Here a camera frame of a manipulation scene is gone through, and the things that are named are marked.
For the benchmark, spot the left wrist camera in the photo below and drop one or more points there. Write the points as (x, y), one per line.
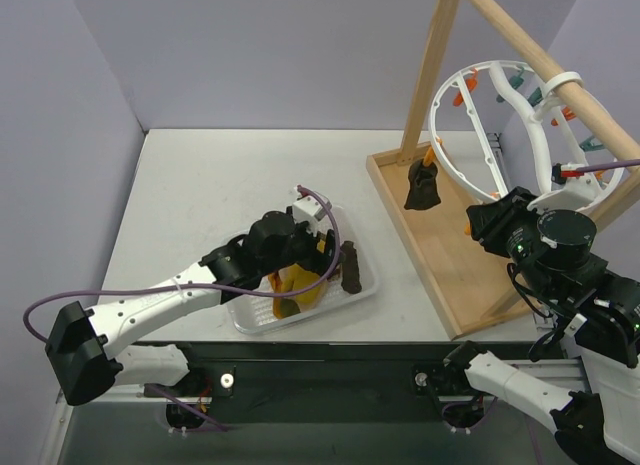
(310, 208)

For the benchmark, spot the black sock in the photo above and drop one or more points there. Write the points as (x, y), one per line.
(422, 193)
(350, 272)

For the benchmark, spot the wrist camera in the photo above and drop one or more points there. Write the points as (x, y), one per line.
(576, 192)
(310, 208)

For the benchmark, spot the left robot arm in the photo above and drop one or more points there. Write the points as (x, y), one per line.
(94, 349)

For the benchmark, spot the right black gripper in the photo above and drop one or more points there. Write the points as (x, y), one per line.
(486, 223)

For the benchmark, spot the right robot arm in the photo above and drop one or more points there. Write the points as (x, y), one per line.
(550, 261)

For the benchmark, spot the white round sock hanger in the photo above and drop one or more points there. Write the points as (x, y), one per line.
(542, 130)

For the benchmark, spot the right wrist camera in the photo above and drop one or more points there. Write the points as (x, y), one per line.
(576, 192)

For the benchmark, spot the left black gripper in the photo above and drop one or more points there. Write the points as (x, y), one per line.
(323, 252)

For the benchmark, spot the wooden drying rack frame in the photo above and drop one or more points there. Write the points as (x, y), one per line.
(468, 290)

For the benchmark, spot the orange clip top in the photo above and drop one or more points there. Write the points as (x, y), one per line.
(458, 99)

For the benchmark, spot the white plastic basket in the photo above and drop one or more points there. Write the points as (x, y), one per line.
(252, 315)

